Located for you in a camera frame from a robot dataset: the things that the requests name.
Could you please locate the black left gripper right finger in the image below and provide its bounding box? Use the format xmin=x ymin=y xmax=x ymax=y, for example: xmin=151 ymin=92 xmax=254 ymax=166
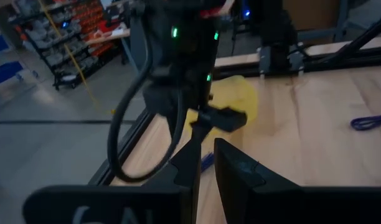
xmin=214 ymin=138 xmax=381 ymax=224

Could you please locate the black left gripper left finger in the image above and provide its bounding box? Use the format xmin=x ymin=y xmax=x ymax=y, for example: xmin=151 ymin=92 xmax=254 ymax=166
xmin=22 ymin=123 xmax=207 ymax=224

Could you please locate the brown cardboard box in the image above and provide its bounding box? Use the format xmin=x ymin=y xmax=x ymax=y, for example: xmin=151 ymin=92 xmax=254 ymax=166
xmin=282 ymin=0 xmax=342 ymax=32

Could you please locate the wooden workbench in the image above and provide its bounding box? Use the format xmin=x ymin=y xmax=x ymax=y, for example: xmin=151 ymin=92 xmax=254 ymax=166
xmin=84 ymin=27 xmax=138 ymax=72

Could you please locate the shelving rack with parts bins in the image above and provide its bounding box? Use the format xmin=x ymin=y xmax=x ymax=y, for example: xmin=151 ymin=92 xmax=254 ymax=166
xmin=8 ymin=0 xmax=123 ymax=91

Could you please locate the blue cart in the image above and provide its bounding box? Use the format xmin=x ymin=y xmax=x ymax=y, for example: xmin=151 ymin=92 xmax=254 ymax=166
xmin=0 ymin=34 xmax=39 ymax=86

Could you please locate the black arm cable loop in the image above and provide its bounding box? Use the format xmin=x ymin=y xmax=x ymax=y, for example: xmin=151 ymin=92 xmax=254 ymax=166
xmin=107 ymin=0 xmax=187 ymax=184

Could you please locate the purple USB-C cable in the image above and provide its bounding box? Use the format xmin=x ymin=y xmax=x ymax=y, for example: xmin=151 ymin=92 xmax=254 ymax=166
xmin=350 ymin=112 xmax=381 ymax=131

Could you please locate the yellow floor cord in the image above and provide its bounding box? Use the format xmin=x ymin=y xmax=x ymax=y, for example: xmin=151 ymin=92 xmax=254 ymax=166
xmin=37 ymin=0 xmax=116 ymax=115

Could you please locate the black aluminium table frame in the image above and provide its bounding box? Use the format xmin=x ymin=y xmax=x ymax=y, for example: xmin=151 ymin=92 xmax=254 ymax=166
xmin=87 ymin=12 xmax=381 ymax=187

